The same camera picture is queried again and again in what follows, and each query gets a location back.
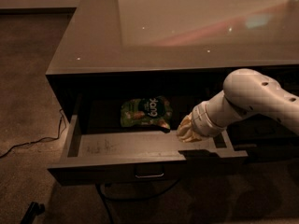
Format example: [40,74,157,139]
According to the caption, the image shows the thin black floor cable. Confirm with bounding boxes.
[0,109,67,160]

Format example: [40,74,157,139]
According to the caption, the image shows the black object on floor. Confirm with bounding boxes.
[20,202,45,224]

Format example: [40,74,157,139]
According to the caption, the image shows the grey glossy top cabinet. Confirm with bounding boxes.
[46,0,299,135]

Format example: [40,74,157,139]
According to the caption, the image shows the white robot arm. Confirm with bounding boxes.
[177,69,299,143]

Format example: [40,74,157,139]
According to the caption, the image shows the green snack bag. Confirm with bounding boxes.
[121,96,173,133]

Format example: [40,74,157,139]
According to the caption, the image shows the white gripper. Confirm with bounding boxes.
[177,102,224,143]

